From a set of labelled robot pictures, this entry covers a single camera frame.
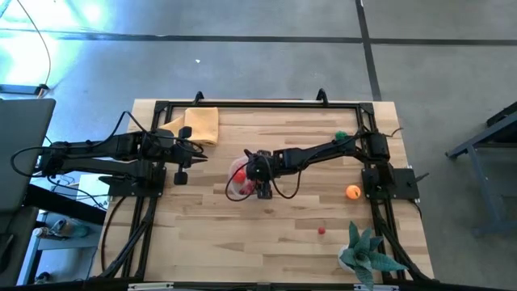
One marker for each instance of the red toy tomato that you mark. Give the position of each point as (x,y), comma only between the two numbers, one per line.
(240,176)

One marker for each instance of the folded yellow towel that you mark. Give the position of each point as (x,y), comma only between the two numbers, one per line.
(202,125)

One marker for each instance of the black aluminium table frame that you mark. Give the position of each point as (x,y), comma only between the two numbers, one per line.
(262,104)

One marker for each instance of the green succulent in white pot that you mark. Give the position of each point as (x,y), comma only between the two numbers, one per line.
(361,250)

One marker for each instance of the small red toy fruit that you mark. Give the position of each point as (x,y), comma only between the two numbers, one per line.
(321,230)

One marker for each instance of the clear plastic tupperware container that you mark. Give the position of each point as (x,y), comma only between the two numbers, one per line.
(232,182)

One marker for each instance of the pinkish red toy fruit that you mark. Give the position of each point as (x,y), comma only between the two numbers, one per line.
(245,188)

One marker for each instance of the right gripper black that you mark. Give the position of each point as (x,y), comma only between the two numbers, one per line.
(262,165)

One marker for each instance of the blue grey metal table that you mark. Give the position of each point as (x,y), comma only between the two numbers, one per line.
(484,137)

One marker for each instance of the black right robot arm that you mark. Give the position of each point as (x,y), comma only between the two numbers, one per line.
(315,153)

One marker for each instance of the orange toy fruit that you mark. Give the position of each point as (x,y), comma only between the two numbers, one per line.
(353,192)

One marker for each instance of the green toy bell pepper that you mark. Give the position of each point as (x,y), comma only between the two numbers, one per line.
(341,135)

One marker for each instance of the grey cart top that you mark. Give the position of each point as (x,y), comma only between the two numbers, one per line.
(24,121)

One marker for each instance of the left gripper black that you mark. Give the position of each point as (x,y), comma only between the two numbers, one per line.
(167,149)

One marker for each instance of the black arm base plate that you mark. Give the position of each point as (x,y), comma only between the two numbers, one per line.
(129,188)
(400,184)

